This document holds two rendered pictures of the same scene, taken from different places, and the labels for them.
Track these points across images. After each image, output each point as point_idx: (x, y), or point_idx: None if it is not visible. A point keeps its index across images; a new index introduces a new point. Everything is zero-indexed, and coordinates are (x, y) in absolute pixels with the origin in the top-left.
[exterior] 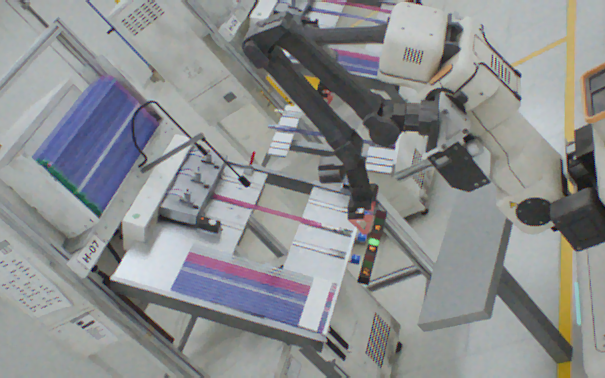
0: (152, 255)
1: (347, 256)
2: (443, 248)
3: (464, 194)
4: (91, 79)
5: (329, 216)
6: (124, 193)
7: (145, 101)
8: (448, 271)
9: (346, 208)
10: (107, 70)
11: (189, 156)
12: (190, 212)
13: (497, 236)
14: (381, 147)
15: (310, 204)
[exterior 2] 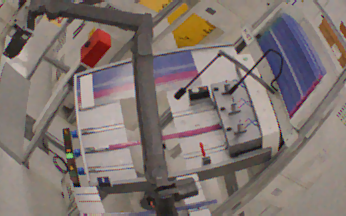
0: (223, 65)
1: (78, 126)
2: (23, 118)
3: (18, 150)
4: (338, 96)
5: (108, 159)
6: (267, 70)
7: (306, 112)
8: (19, 98)
9: (99, 170)
10: (329, 88)
11: (257, 126)
12: (216, 84)
13: None
14: (94, 213)
15: (129, 162)
